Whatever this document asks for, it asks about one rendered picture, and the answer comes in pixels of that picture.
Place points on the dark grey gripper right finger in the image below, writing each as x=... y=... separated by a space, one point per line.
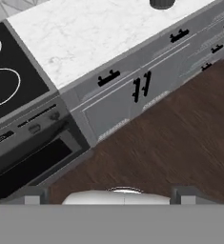
x=184 y=193

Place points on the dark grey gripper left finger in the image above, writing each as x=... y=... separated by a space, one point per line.
x=37 y=193

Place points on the oven door with dark window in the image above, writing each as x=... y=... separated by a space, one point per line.
x=30 y=162

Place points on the grey oven knob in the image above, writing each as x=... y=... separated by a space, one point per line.
x=34 y=128
x=54 y=116

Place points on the white rounded object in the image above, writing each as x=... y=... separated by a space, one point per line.
x=116 y=197

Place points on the grey oven range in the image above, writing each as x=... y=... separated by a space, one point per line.
x=37 y=111

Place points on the grey drawer front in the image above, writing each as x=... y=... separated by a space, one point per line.
x=85 y=94
x=193 y=65
x=212 y=22
x=202 y=47
x=158 y=52

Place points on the grey cupboard door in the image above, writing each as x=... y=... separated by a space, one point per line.
x=110 y=109
x=167 y=71

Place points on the black glass hob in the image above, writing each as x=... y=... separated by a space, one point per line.
x=8 y=85

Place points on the dark grey round vessel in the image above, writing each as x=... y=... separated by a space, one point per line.
x=162 y=4

